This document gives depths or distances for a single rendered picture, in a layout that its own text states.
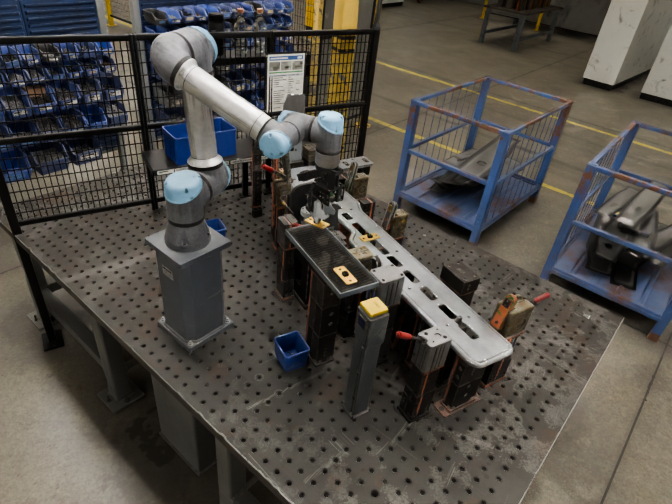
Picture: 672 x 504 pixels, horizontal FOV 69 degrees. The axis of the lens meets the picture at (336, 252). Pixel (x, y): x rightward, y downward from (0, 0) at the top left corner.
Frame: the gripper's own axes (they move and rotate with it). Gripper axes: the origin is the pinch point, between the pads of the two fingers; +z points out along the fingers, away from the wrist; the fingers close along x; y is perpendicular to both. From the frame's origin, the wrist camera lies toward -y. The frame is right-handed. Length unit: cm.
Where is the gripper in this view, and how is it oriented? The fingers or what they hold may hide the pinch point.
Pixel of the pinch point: (317, 217)
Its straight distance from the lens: 162.0
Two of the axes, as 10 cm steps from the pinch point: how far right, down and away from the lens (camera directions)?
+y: 7.4, 4.4, -5.0
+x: 6.6, -3.8, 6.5
